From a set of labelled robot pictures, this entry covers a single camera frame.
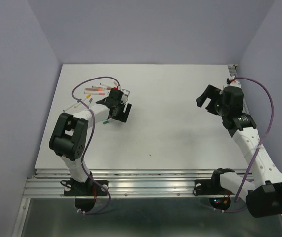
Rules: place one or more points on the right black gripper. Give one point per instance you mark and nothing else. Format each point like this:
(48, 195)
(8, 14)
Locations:
(212, 92)

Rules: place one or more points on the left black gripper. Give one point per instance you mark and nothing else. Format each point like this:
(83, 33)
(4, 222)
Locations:
(123, 116)

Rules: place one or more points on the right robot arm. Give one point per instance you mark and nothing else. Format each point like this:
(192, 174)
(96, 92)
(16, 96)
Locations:
(263, 196)

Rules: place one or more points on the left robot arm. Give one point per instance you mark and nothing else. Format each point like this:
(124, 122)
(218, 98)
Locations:
(73, 132)

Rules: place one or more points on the red marker pen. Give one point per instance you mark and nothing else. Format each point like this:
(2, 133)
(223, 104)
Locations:
(107, 87)

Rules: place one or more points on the tan orange highlighter pen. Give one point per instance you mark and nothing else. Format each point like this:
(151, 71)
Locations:
(90, 89)

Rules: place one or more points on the long white green-tip pen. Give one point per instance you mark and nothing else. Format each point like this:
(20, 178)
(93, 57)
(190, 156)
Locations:
(70, 106)

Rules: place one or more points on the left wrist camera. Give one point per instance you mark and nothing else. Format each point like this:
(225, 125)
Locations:
(125, 96)

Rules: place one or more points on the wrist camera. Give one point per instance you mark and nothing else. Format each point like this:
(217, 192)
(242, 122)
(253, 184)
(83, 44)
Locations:
(233, 82)
(125, 96)

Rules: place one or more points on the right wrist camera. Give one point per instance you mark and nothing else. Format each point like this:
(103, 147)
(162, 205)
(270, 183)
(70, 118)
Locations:
(233, 82)

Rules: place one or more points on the aluminium front rail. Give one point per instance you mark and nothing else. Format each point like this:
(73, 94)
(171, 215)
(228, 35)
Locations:
(138, 183)

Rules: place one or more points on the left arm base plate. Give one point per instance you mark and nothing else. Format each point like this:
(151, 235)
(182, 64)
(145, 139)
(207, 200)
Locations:
(74, 188)

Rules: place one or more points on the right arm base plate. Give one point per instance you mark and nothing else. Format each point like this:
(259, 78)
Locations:
(206, 187)

